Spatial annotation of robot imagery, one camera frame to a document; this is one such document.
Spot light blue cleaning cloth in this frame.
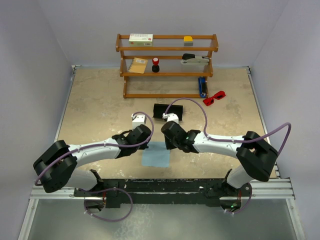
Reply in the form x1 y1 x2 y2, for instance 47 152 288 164
141 141 170 168

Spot black glasses case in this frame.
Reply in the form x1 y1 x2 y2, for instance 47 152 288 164
153 103 183 121

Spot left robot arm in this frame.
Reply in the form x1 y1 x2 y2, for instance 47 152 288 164
33 124 154 196

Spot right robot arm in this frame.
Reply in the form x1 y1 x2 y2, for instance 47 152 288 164
161 121 279 196

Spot red sunglasses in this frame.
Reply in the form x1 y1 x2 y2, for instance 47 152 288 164
203 90 226 106

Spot blue and black stapler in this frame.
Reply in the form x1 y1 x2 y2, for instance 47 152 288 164
198 76 208 98

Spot red and black stamp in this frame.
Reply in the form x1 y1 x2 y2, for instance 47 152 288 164
151 57 160 73

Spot wooden three-tier shelf rack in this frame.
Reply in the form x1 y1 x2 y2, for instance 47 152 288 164
115 34 219 98

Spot brown spiral notebook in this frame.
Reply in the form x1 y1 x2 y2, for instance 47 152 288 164
128 57 148 74

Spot black and white stapler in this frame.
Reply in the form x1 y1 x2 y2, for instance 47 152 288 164
180 53 210 66

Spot white and red box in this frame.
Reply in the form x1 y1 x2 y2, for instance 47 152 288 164
128 33 153 47

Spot yellow and grey eraser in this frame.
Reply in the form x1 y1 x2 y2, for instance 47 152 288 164
183 35 194 47

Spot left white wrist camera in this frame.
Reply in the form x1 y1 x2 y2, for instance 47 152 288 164
131 113 147 130

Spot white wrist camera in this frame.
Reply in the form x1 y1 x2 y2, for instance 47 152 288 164
162 113 179 124
131 113 147 130

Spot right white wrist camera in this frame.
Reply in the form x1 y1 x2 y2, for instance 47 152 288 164
162 113 179 124

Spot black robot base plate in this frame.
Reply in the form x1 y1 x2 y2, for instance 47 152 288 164
74 178 252 209

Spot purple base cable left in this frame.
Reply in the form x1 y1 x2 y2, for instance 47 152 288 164
83 187 134 222

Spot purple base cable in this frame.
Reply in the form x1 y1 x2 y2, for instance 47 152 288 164
83 187 134 222
224 182 253 216

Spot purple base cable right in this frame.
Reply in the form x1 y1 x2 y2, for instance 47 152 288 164
224 182 253 216

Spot aluminium rail frame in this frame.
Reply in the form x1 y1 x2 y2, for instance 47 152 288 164
17 64 306 240

